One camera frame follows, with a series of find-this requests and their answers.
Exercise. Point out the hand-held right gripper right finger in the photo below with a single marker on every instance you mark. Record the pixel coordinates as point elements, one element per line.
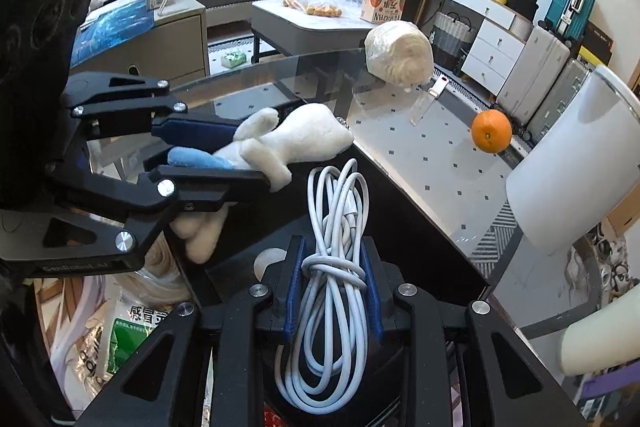
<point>373,302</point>

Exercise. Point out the green pack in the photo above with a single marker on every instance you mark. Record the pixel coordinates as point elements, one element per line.
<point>234,58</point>

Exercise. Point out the black shoe box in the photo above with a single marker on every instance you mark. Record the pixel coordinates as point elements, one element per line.
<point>596,44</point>

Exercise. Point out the white knife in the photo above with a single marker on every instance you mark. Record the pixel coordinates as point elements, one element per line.
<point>422,107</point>

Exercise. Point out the beige nightstand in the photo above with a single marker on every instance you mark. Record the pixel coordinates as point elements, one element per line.
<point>175,42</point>

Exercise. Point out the grey coffee table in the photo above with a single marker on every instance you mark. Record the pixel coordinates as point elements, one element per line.
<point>310,24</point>

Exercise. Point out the black bag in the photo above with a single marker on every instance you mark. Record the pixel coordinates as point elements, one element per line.
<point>521,3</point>

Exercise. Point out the blue printed cloth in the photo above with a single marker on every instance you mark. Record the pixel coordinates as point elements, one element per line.
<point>110,29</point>

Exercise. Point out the orange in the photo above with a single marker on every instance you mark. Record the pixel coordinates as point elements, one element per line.
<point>491,131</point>

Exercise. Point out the silver suitcase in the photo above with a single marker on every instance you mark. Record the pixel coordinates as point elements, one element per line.
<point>560,107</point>
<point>532,72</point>

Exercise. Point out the black storage box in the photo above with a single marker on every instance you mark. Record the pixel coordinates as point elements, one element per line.
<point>430,252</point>

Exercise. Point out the white plush toy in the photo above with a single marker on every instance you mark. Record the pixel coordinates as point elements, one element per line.
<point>300,132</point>

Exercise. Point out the green and white medicine packet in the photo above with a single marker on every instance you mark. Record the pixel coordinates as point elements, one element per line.
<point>130,337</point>

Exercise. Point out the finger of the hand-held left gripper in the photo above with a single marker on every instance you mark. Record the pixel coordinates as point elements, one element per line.
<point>210,187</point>
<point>200,127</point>

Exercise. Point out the cream tumbler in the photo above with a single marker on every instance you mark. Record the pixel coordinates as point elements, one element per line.
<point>600,337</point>

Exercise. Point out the wrapped napa cabbage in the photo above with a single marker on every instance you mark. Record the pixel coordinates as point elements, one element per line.
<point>397,52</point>

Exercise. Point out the white cylindrical bin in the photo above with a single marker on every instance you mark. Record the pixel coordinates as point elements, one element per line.
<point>575,157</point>

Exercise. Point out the woven basket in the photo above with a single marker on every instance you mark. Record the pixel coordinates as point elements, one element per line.
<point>452,34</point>

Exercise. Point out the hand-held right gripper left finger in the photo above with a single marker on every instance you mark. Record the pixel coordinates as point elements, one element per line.
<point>296,287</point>

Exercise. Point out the white desk with drawers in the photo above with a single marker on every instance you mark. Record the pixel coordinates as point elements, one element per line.
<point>492,42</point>

